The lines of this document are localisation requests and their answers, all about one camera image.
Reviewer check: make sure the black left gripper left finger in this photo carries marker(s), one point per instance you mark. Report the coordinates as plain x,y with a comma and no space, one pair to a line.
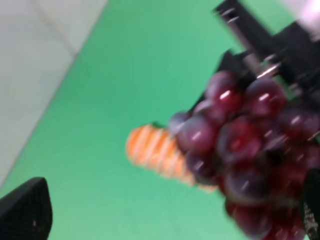
26,212

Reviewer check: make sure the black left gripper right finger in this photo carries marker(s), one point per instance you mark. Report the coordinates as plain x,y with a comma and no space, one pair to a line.
310,204

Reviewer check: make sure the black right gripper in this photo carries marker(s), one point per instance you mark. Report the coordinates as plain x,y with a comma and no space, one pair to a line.
292,51

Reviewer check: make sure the red plastic grape bunch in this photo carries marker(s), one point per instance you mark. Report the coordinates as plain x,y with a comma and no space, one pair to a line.
257,146

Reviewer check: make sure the orange twisted bread loaf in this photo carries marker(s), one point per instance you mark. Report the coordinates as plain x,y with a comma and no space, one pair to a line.
155,148

